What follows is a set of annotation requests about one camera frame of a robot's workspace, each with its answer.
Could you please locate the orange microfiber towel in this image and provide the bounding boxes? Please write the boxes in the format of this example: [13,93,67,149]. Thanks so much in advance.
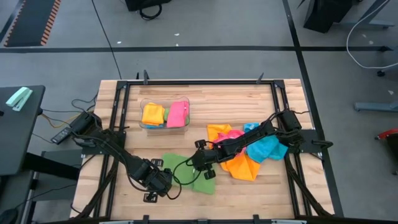
[206,123,261,182]

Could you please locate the black mat with orange edge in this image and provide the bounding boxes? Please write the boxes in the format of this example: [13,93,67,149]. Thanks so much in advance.
[2,0,62,48]

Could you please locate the orange towel with white label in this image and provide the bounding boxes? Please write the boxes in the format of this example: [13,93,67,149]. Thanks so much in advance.
[141,102,166,126]

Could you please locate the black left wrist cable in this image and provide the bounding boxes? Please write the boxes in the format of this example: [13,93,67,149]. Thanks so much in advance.
[166,179,183,200]

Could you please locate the yellow cable beside table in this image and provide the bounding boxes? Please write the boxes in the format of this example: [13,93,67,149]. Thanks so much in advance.
[42,110,81,129]

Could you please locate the black side table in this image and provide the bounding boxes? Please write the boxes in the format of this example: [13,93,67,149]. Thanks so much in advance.
[0,85,47,177]

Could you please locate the grey desk foot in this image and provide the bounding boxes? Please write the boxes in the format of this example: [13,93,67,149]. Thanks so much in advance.
[354,101,398,113]

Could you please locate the thin black floor cable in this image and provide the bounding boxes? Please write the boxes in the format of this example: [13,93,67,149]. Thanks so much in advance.
[91,0,123,80]

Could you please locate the red object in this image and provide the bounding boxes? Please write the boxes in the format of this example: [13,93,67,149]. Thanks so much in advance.
[374,127,398,141]

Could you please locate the mint green stapler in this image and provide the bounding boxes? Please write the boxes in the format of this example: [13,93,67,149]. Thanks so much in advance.
[5,86,34,112]

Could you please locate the black box on floor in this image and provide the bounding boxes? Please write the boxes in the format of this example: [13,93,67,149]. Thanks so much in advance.
[124,0,172,12]

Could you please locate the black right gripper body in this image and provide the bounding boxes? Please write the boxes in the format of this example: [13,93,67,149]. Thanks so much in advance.
[190,139,219,180]

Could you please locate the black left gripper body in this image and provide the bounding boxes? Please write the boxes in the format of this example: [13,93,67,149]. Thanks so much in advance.
[141,157,174,203]

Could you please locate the black cable beside table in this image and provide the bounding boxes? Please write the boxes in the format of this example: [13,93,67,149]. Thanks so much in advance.
[70,92,99,113]

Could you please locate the dark grey round object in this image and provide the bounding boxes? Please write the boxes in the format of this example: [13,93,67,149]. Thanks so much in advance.
[0,208,19,224]

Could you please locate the clear plastic bin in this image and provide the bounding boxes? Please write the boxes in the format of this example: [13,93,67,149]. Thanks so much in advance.
[139,96,191,131]

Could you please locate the black computer case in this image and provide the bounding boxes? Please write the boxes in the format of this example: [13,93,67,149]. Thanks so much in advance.
[303,0,363,34]

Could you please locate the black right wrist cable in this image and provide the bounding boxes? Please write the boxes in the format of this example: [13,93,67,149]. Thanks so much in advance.
[172,157,203,187]

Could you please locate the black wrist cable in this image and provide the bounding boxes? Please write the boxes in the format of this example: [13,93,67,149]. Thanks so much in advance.
[172,157,203,187]
[166,179,183,200]

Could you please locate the pink microfiber towel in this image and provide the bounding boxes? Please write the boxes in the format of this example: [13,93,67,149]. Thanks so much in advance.
[166,100,190,129]
[213,129,248,156]

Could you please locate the white floor cable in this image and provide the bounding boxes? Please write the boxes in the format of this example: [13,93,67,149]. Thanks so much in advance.
[346,0,398,70]

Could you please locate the black cable loop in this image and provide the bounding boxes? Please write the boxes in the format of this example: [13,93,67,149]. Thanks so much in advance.
[138,3,163,21]

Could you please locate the black power adapter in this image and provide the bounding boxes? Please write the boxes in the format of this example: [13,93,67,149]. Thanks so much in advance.
[50,126,75,146]

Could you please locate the grey desk frame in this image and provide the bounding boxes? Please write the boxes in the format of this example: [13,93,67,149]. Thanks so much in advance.
[338,0,396,30]

